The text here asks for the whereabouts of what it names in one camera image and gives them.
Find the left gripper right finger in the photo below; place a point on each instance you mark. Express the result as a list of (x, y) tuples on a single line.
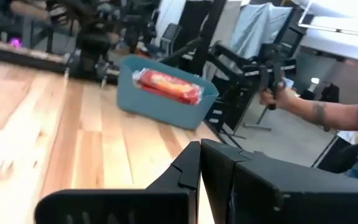
[(275, 193)]

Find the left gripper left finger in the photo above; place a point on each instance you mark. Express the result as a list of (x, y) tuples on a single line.
[(135, 205)]

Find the red popcorn bag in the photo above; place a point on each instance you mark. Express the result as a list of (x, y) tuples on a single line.
[(169, 85)]

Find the person's forearm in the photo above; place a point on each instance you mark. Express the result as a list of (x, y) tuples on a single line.
[(322, 113), (30, 9)]

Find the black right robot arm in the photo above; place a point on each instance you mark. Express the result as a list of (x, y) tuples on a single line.
[(92, 46)]

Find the black office chair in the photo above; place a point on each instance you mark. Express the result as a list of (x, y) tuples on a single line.
[(337, 158)]

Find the person's hand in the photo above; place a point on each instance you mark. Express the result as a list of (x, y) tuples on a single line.
[(275, 96)]

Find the blue plastic basket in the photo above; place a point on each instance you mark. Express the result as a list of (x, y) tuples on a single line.
[(154, 107)]

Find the white table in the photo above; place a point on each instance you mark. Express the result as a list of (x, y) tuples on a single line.
[(337, 40)]

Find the light blue cloth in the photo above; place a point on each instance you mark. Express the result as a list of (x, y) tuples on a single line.
[(253, 28)]

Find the dark grey chair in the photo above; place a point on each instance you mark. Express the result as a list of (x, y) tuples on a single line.
[(170, 37)]

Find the pink glowing light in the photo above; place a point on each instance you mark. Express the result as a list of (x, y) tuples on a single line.
[(15, 42)]

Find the black post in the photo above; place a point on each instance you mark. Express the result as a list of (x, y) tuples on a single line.
[(207, 31)]

